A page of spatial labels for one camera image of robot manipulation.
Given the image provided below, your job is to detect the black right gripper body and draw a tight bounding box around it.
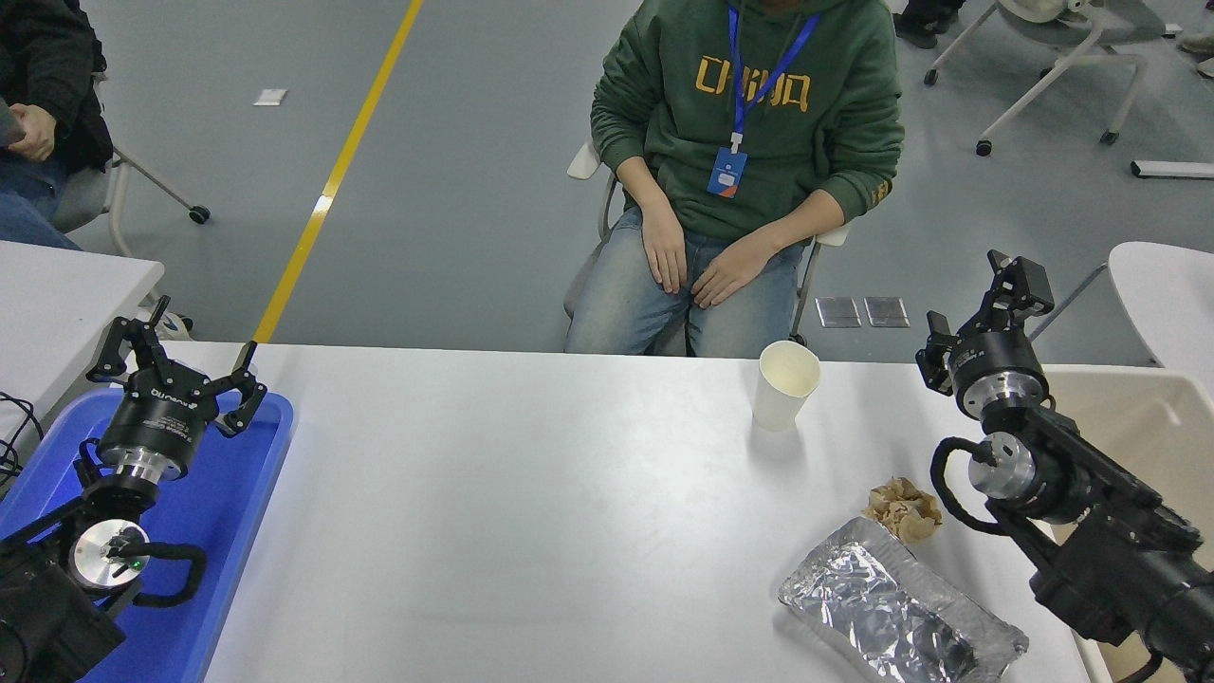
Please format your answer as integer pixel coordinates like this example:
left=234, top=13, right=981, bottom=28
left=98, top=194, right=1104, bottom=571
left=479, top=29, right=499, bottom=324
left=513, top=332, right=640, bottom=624
left=948, top=327, right=1049, bottom=392

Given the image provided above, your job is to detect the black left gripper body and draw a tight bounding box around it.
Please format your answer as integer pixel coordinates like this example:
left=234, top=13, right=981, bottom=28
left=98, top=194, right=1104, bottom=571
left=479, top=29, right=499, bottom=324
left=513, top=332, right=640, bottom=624
left=99, top=368, right=219, bottom=470

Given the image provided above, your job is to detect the tan paper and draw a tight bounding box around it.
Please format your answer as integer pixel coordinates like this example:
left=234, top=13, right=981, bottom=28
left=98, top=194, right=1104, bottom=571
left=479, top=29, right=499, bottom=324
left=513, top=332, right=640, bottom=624
left=861, top=477, right=945, bottom=545

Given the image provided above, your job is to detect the white paper cup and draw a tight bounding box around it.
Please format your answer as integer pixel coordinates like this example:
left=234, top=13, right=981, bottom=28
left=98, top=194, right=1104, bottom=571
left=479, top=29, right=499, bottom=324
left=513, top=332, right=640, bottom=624
left=752, top=340, right=822, bottom=433

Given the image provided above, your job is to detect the silver foil tray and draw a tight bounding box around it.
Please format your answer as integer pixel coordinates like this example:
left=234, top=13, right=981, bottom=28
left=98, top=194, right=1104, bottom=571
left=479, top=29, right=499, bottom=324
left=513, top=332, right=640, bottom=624
left=778, top=517, right=1030, bottom=683

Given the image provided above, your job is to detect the person's left hand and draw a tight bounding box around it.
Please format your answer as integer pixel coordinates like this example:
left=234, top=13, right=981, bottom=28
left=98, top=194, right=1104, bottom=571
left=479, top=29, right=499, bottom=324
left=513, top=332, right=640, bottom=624
left=690, top=232, right=774, bottom=309

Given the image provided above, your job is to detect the person's hand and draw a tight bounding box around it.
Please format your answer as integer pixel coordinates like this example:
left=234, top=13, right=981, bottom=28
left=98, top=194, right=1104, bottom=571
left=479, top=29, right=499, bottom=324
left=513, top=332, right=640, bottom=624
left=8, top=104, right=58, bottom=162

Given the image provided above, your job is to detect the person's right hand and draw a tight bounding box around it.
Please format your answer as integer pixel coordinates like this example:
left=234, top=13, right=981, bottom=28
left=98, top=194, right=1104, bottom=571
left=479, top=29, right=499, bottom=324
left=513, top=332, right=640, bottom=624
left=641, top=204, right=690, bottom=295

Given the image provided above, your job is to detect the white caster foot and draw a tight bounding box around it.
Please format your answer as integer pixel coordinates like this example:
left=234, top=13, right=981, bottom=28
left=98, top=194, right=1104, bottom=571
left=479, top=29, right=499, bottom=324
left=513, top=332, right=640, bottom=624
left=133, top=308, right=195, bottom=342

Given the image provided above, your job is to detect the white side table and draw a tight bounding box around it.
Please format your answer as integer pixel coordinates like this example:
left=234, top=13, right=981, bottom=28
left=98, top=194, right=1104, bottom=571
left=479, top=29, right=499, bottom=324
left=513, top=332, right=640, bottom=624
left=0, top=240, right=167, bottom=447

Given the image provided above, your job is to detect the blue plastic tray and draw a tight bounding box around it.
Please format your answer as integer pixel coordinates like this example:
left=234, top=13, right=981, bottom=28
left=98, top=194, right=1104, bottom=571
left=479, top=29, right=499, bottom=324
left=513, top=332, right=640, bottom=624
left=0, top=387, right=295, bottom=683

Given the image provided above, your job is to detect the white round table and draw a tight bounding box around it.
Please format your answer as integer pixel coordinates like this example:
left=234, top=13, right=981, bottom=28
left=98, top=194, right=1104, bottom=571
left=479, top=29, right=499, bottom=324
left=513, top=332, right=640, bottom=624
left=1029, top=241, right=1214, bottom=390

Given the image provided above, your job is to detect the large pale bin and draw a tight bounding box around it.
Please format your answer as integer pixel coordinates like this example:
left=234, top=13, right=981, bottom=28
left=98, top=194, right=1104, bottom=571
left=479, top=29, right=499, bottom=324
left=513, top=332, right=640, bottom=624
left=1039, top=365, right=1214, bottom=683

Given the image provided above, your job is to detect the grey wheeled chair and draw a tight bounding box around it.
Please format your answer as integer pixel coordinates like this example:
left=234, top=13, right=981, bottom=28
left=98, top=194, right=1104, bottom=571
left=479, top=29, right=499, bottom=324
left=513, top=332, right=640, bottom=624
left=47, top=71, right=212, bottom=259

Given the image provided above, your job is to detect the white flat bar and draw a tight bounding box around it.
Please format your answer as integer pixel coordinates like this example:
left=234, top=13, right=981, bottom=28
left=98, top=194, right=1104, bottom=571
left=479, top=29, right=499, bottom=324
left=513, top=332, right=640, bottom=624
left=1131, top=159, right=1214, bottom=180

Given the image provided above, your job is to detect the blue id badge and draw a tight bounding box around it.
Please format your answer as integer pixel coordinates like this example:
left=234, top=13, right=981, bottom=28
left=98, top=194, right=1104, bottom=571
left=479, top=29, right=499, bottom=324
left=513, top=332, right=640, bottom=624
left=707, top=147, right=749, bottom=199

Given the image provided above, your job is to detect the white office chair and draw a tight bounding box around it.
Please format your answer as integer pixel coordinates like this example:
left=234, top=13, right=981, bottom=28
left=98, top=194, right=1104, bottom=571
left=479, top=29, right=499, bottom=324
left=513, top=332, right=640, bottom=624
left=564, top=140, right=850, bottom=347

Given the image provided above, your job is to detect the black cable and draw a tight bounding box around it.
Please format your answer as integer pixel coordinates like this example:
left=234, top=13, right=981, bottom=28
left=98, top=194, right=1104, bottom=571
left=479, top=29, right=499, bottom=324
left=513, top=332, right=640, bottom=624
left=0, top=392, right=46, bottom=494

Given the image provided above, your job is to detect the white wheeled chair frame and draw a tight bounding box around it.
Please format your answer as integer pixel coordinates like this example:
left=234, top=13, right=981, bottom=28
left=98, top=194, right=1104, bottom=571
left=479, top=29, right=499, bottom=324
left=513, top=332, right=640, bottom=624
left=925, top=0, right=1149, bottom=157

